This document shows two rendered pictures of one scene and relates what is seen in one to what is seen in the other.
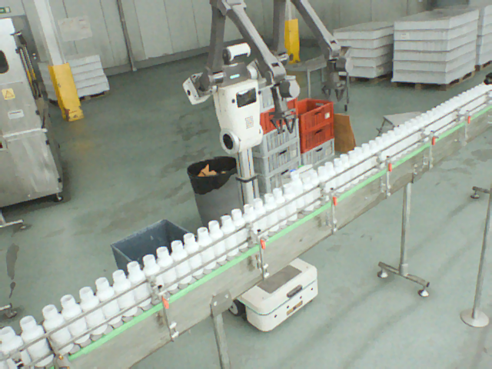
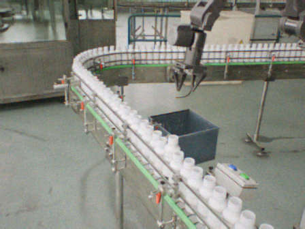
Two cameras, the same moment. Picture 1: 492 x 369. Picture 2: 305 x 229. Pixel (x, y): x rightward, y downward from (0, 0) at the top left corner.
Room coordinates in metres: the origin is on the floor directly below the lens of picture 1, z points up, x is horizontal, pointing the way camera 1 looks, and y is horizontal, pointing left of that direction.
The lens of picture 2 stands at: (1.77, -1.28, 1.75)
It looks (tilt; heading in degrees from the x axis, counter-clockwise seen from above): 24 degrees down; 98
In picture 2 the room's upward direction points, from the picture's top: 2 degrees clockwise
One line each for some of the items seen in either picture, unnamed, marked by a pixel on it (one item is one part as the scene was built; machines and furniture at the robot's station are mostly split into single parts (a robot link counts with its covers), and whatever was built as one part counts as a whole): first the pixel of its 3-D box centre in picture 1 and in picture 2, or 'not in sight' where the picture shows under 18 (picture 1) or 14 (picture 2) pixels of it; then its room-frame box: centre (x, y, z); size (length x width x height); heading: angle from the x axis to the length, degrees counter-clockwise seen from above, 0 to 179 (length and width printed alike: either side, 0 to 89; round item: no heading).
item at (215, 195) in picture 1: (218, 198); not in sight; (3.35, 0.19, 0.32); 0.45 x 0.45 x 0.64
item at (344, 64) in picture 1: (339, 58); not in sight; (2.07, -0.57, 1.60); 0.12 x 0.09 x 0.12; 37
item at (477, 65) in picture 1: (468, 34); not in sight; (8.72, -5.05, 0.59); 1.25 x 1.03 x 1.17; 128
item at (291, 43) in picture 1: (290, 41); not in sight; (11.73, -1.90, 0.55); 0.40 x 0.40 x 1.10; 37
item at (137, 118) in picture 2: (250, 223); (137, 132); (1.52, -0.03, 1.08); 0.06 x 0.06 x 0.17
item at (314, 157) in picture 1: (306, 151); not in sight; (4.73, -0.86, 0.11); 0.61 x 0.41 x 0.22; 130
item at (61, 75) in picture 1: (65, 91); not in sight; (8.64, 3.16, 0.55); 0.40 x 0.40 x 1.10; 37
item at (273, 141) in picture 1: (267, 134); not in sight; (4.23, -0.37, 0.55); 0.61 x 0.41 x 0.22; 134
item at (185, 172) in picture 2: (313, 187); (187, 180); (1.77, -0.35, 1.08); 0.06 x 0.06 x 0.17
